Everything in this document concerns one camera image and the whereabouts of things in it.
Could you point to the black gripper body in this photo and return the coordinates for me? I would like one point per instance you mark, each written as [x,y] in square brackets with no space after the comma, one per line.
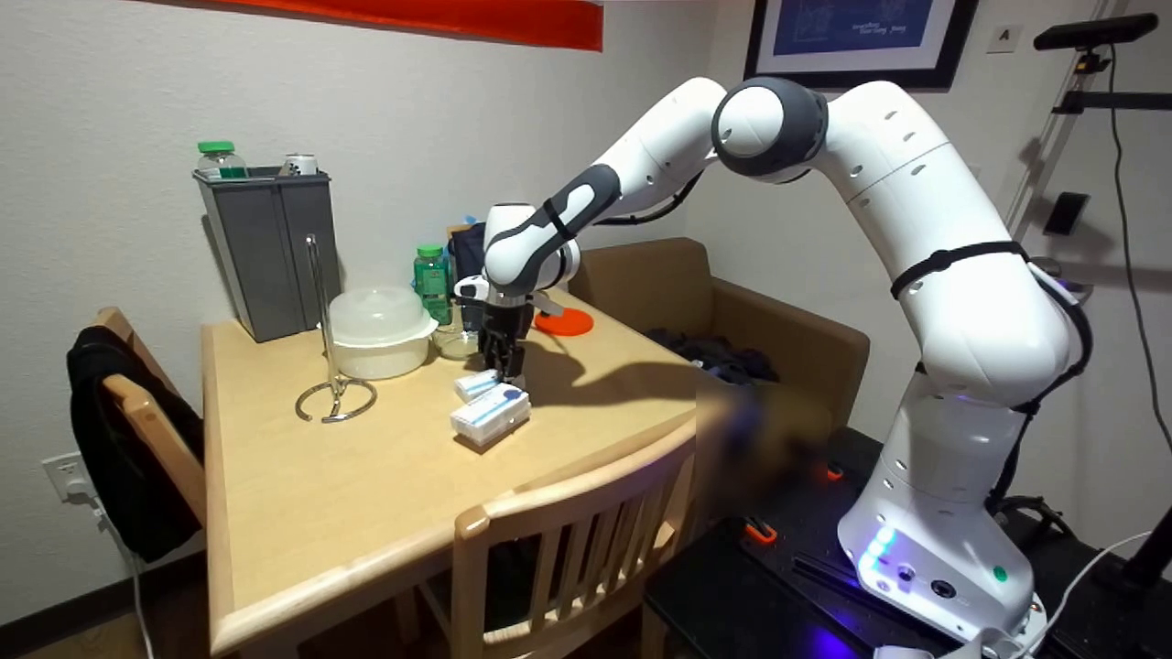
[507,325]

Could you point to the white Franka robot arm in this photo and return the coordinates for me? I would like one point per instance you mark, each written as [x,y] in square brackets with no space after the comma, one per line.
[974,305]

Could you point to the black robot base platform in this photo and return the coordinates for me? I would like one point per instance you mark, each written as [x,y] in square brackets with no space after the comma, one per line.
[733,597]

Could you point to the clear glass bowl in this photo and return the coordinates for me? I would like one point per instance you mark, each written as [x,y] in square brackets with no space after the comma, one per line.
[451,342]

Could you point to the orange round lid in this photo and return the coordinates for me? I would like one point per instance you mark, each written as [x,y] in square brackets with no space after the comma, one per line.
[565,325]

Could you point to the dark navy bag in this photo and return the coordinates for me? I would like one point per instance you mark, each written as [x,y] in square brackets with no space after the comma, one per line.
[462,259]

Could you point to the green plastic bottle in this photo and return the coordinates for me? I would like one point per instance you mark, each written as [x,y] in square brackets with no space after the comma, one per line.
[431,278]

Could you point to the white lidded plastic bowl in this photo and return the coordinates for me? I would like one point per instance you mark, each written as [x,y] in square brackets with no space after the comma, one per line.
[374,331]

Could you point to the wooden slat-back chair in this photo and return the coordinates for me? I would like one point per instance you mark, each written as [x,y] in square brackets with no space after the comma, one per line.
[586,478]

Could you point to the black clothes pile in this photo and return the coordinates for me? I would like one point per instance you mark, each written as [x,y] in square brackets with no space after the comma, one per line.
[717,358]

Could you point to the purple cloth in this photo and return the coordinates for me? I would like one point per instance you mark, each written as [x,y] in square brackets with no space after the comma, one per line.
[746,423]

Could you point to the grey plastic bin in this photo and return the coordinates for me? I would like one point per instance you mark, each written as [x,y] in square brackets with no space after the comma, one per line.
[269,259]

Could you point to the clear small jar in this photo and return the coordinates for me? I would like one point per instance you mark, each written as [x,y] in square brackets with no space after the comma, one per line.
[300,161]

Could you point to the brown armchair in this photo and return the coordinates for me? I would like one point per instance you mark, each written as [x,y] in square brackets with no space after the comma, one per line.
[793,351]

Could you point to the green-lidded jar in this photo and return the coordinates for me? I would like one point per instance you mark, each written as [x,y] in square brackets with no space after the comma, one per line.
[217,153]

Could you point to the wooden chair with jacket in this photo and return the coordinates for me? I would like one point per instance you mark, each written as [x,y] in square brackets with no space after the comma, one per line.
[160,443]

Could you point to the wrist-mounted camera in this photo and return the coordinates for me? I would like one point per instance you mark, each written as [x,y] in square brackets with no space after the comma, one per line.
[471,289]

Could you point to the red wall banner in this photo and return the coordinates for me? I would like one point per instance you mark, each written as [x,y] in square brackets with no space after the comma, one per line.
[424,16]

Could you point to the white wall outlet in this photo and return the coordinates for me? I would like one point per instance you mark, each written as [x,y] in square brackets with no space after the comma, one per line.
[66,478]

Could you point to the small white wall plate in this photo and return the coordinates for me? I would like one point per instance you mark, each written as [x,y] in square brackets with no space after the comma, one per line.
[999,37]

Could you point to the black camera stand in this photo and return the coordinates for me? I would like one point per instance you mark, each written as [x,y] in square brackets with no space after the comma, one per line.
[1093,29]

